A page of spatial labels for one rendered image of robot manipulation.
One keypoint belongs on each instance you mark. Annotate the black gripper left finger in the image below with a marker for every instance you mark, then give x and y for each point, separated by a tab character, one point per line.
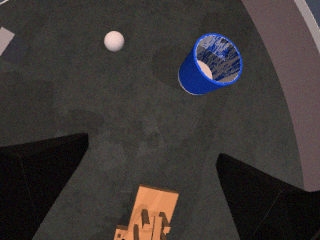
31	178

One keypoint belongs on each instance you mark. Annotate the blue cup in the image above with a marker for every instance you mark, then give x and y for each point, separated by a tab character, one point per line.
213	63

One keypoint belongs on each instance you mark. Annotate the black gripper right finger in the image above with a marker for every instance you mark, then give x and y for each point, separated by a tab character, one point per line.
266	208

